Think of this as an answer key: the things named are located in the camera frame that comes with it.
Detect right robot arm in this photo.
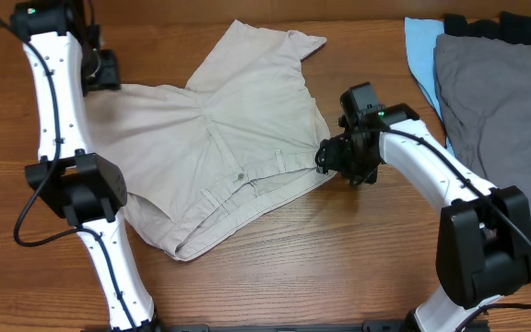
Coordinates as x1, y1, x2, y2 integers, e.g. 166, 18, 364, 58
315, 83, 531, 332

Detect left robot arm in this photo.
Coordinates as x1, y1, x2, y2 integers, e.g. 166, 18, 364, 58
10, 1, 164, 331

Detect light blue garment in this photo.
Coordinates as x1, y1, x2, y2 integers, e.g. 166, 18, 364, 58
404, 17, 531, 278

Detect grey shorts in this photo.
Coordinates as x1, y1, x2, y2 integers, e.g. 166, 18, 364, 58
433, 32, 531, 248

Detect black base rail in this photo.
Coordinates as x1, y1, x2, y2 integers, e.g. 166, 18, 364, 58
166, 320, 406, 332

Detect beige shorts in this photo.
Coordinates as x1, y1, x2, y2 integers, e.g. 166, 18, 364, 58
85, 21, 330, 261

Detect black garment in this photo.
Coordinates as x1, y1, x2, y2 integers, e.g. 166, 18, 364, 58
443, 11, 531, 268

